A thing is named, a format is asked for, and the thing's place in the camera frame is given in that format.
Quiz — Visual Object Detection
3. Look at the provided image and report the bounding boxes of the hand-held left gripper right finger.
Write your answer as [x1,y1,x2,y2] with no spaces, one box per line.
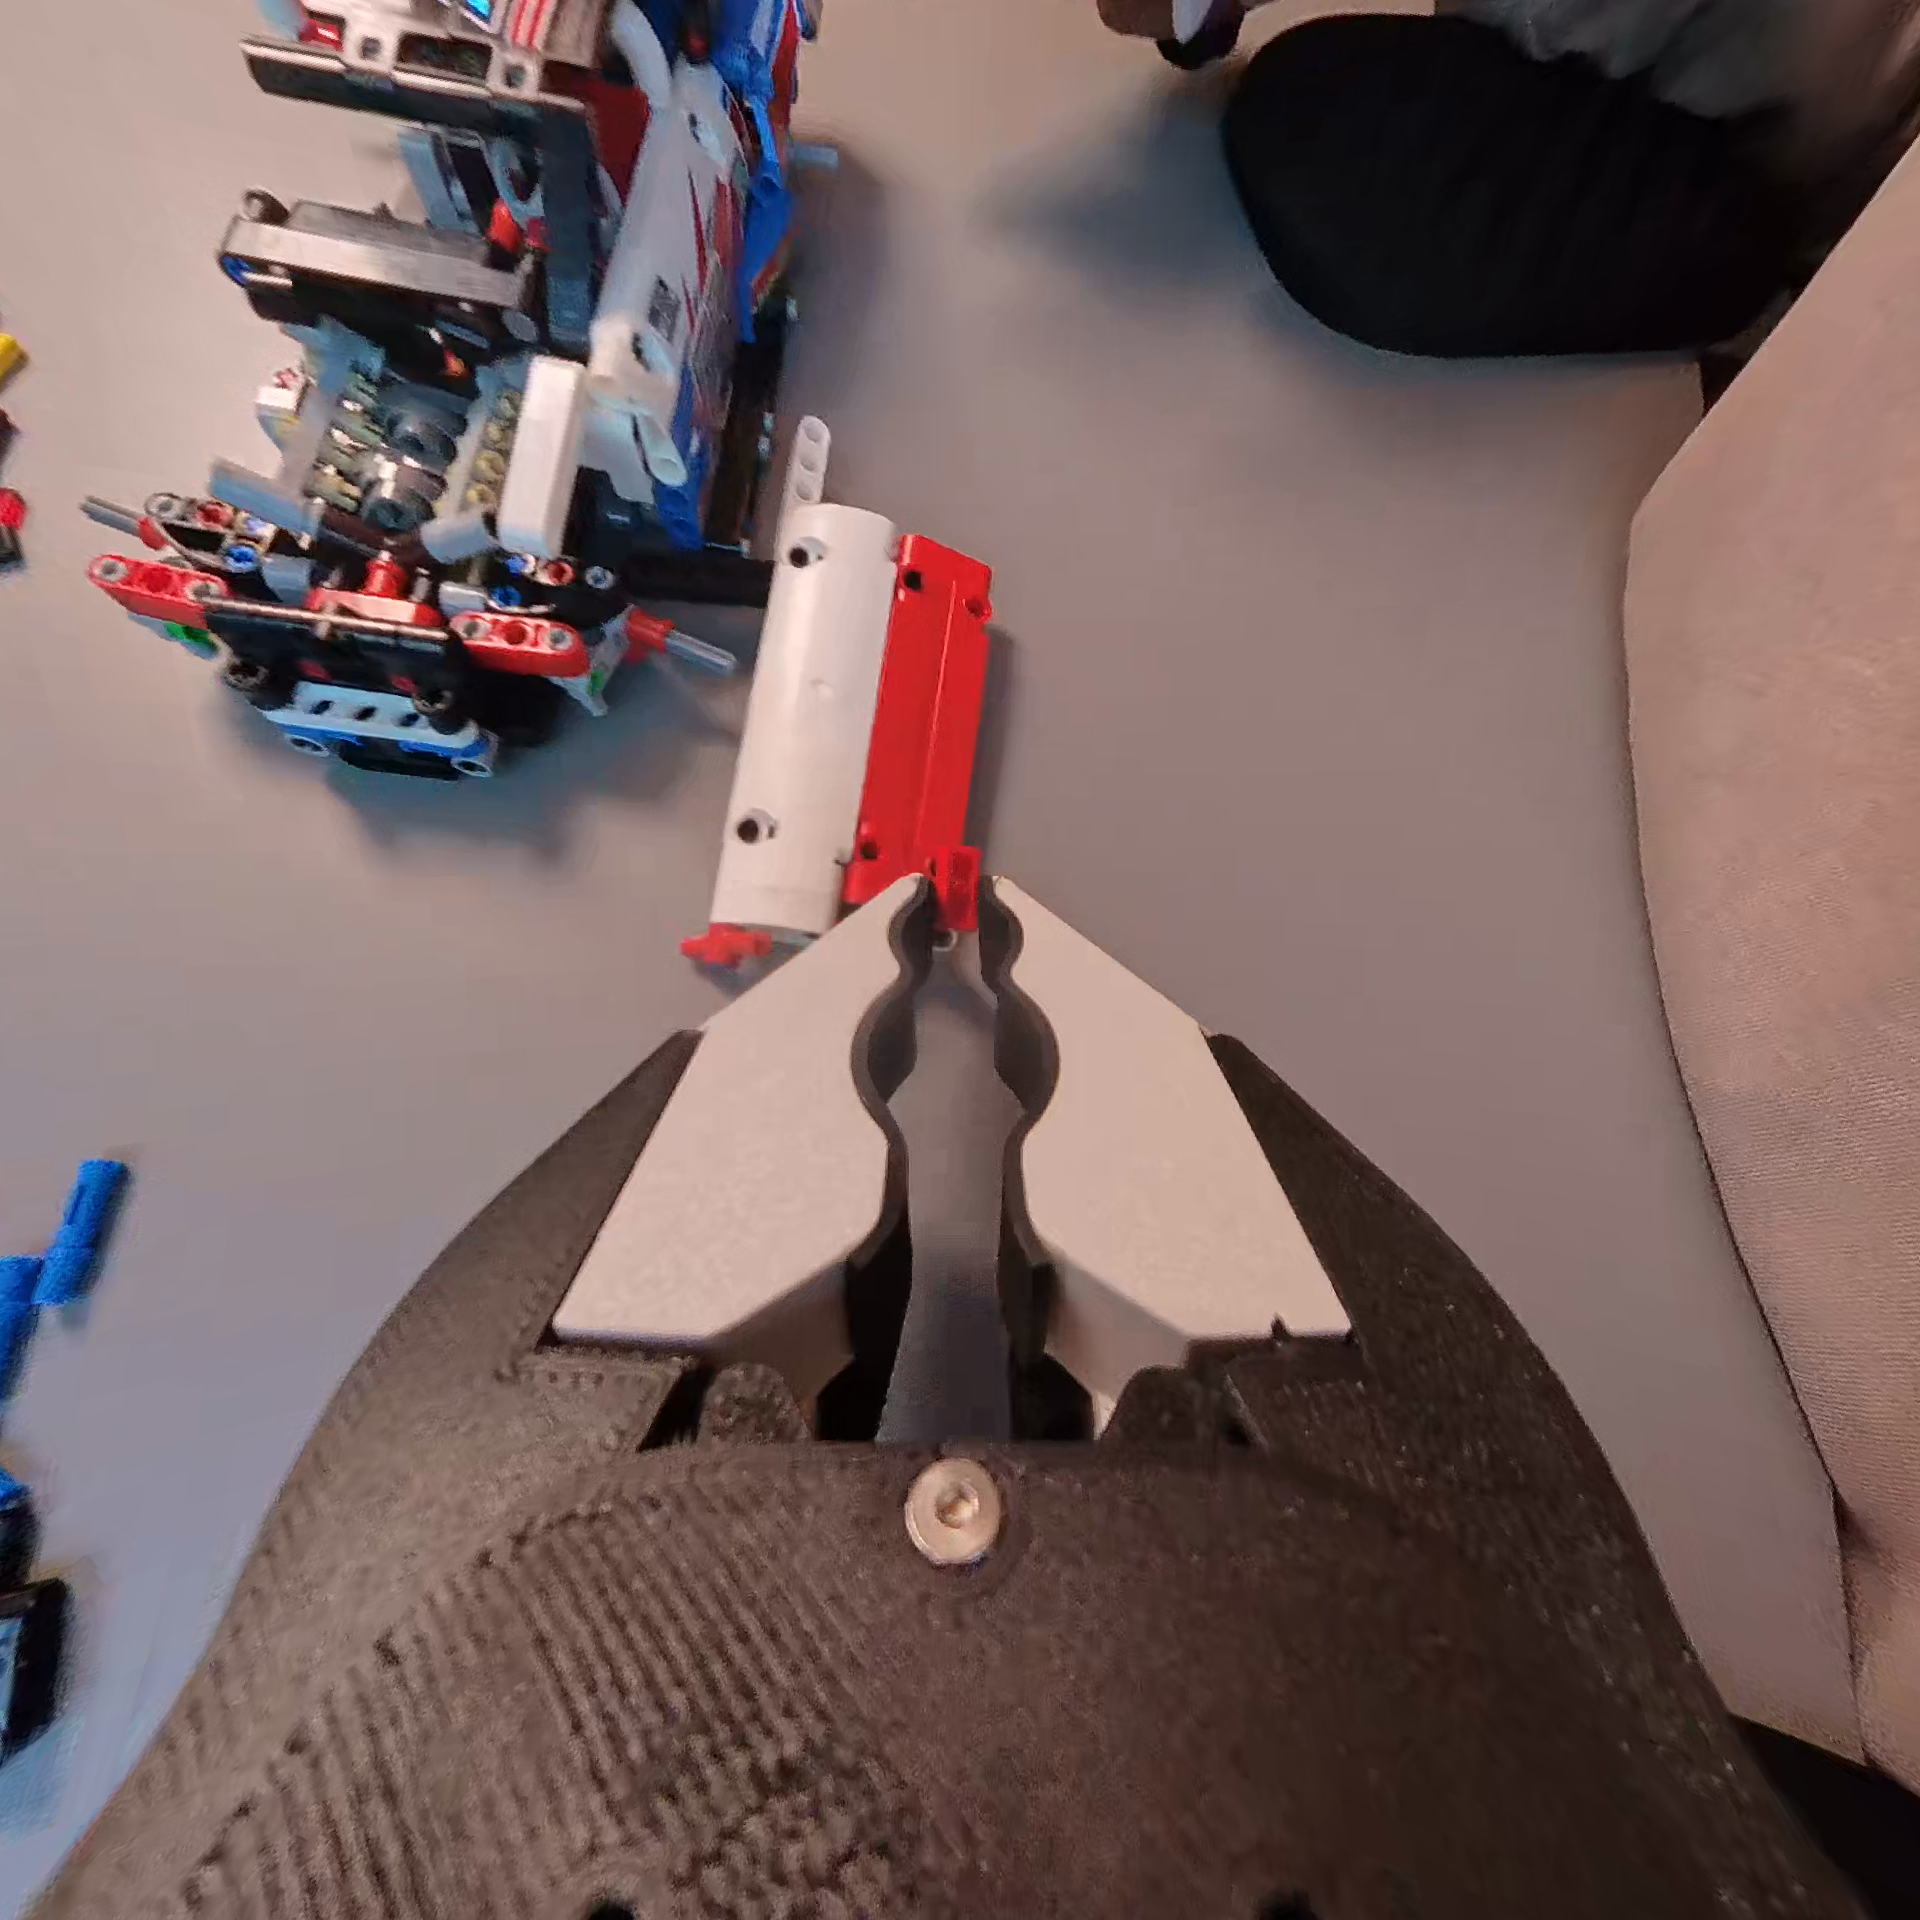
[978,873,1353,1432]

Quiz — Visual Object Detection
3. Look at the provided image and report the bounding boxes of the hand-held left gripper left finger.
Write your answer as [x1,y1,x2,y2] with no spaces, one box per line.
[551,873,935,1443]

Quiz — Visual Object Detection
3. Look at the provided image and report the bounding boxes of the white and red lego assembly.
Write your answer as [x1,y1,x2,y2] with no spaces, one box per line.
[621,416,999,969]

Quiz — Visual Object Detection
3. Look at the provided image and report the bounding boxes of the blue white lego race car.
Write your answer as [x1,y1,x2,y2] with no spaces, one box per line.
[83,0,828,782]

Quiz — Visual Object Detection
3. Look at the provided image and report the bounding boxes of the pile of blue black pins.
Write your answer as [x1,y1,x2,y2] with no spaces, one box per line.
[0,1153,134,1765]

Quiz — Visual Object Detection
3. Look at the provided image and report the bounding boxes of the black padded armrest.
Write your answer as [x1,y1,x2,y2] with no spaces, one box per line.
[1222,16,1802,359]

